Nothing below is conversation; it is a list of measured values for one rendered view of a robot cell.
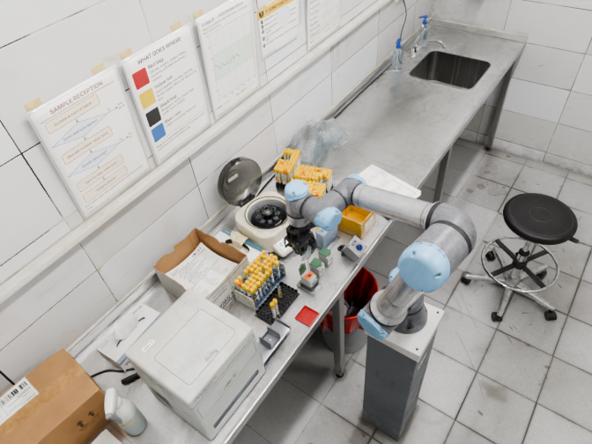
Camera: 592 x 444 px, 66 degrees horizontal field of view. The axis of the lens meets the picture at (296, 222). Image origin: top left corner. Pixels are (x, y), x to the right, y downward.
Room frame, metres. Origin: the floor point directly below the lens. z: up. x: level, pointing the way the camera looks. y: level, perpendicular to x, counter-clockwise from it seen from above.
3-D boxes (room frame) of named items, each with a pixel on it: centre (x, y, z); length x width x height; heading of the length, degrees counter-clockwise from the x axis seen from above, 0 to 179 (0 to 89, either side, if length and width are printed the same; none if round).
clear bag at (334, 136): (2.00, -0.23, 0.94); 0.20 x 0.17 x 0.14; 114
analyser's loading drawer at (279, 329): (0.81, 0.15, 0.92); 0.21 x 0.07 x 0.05; 140
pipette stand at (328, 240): (1.28, -0.12, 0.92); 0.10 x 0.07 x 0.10; 135
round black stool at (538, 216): (1.51, -1.20, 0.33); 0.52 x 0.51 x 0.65; 163
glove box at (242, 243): (1.27, 0.25, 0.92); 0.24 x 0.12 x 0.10; 50
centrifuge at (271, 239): (1.38, 0.10, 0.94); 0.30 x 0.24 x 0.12; 41
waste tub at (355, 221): (1.37, -0.26, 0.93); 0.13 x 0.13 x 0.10; 49
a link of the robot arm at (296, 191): (1.04, -0.01, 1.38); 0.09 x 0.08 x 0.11; 41
